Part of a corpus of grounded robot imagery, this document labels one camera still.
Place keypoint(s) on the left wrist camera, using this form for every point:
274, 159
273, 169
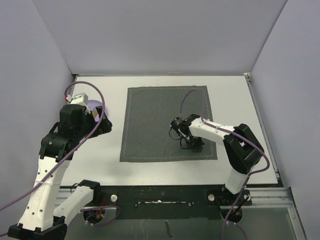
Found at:
79, 99

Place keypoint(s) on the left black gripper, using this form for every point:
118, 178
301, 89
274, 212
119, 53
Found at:
90, 116

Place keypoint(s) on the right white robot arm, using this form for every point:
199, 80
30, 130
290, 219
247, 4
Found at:
241, 145

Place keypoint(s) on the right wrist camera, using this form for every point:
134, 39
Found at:
177, 124

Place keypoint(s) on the grey cloth placemat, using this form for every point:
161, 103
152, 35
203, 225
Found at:
147, 137

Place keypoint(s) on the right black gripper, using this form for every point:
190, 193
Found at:
197, 147

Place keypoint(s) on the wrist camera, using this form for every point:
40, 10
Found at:
79, 99
177, 124

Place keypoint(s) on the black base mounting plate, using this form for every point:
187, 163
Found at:
164, 202

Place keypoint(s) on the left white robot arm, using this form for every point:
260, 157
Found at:
42, 220

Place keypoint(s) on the aluminium frame rail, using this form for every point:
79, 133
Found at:
272, 216

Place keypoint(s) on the purple plastic plate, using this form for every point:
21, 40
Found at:
95, 104

